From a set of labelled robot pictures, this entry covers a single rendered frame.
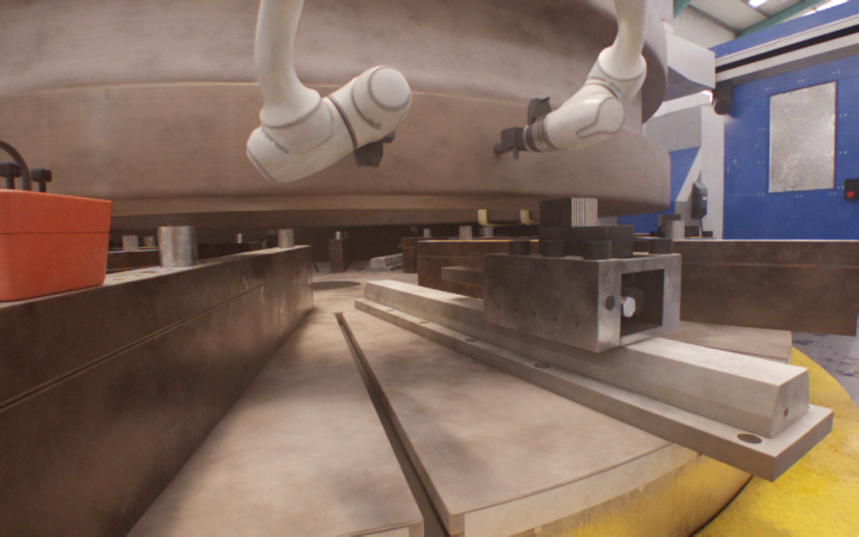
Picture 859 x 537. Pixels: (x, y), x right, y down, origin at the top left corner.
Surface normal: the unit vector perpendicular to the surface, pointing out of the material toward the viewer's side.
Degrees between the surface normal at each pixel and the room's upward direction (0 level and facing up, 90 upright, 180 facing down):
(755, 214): 90
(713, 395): 72
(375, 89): 91
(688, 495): 90
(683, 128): 90
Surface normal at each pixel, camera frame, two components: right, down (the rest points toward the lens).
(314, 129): 0.56, 0.47
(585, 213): 0.50, 0.07
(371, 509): -0.03, -1.00
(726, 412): -0.87, 0.07
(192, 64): 0.10, -0.22
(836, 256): -0.61, 0.08
